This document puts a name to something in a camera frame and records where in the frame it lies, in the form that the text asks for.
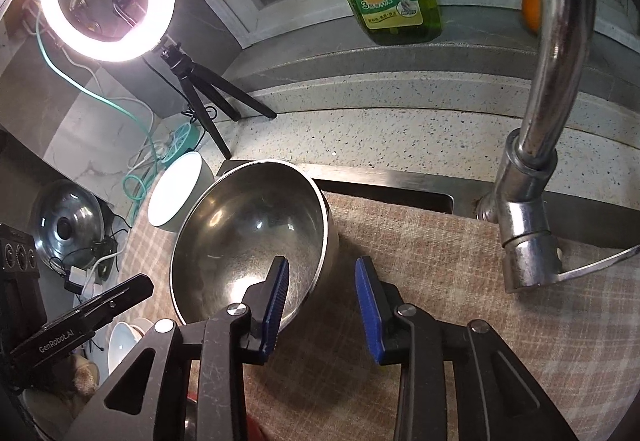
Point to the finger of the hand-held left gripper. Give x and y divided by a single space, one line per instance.
75 328

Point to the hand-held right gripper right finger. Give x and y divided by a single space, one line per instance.
367 306

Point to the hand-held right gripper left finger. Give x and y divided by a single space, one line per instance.
277 306

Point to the large steel bowl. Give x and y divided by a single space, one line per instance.
240 231

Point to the pale green ceramic bowl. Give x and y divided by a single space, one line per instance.
175 191

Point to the person's left hand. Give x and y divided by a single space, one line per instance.
82 376

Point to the white charger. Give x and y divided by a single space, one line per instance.
76 278

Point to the plaid cloth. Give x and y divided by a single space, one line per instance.
450 261

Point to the steel pot lid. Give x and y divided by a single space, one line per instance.
75 206

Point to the round teal power strip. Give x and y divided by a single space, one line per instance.
187 136

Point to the black tripod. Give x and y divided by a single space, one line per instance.
200 106

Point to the chrome faucet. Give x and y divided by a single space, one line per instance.
555 71

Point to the orange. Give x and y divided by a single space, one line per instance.
531 11

